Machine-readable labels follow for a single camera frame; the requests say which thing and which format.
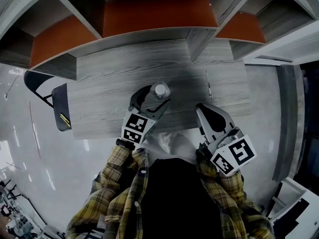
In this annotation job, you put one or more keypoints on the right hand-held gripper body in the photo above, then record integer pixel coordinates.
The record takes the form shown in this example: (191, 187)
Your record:
(231, 155)

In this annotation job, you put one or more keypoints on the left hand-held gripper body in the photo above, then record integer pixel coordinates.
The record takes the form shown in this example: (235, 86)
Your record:
(134, 127)

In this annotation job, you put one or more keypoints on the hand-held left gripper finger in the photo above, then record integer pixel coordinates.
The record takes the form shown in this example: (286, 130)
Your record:
(157, 112)
(135, 99)

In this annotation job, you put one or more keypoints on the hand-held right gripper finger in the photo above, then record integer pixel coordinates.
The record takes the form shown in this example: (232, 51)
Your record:
(228, 119)
(205, 126)

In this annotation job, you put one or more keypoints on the clear plastic water bottle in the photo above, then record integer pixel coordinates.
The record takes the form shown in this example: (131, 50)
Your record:
(160, 89)

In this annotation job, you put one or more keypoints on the slim white pen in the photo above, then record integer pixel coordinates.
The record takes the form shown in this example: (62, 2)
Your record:
(208, 86)

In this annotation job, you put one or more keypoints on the yellow utility knife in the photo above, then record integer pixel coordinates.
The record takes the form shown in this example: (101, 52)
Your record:
(65, 120)

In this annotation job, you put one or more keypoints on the person's right forearm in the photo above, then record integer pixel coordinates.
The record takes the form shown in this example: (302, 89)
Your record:
(229, 188)

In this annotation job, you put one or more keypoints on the person's left forearm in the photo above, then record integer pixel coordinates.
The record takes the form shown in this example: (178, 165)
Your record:
(112, 173)

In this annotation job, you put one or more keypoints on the grey wooden desk with shelves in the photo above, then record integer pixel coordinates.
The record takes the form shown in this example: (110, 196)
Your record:
(99, 108)

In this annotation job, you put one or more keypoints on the black wristband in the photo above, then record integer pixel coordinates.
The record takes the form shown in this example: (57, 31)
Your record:
(125, 144)

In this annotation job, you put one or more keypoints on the person's white trousers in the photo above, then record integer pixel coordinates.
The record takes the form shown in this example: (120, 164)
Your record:
(174, 146)

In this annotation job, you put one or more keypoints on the dark grey door sill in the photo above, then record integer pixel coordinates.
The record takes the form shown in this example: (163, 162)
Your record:
(287, 123)

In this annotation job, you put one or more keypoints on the person's torso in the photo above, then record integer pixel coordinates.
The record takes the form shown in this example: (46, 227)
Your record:
(179, 195)

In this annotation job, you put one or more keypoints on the black folding chair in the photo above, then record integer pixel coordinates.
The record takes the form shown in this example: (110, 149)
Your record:
(61, 103)

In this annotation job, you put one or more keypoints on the white cabinet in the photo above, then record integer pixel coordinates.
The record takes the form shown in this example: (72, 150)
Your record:
(291, 203)

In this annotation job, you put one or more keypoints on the grey and orange shelf unit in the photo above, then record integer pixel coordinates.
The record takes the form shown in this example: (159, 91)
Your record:
(154, 14)

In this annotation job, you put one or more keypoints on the white door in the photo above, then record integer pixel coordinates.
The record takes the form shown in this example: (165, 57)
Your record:
(281, 48)

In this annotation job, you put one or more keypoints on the black metal stand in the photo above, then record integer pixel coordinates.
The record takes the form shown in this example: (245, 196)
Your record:
(8, 190)

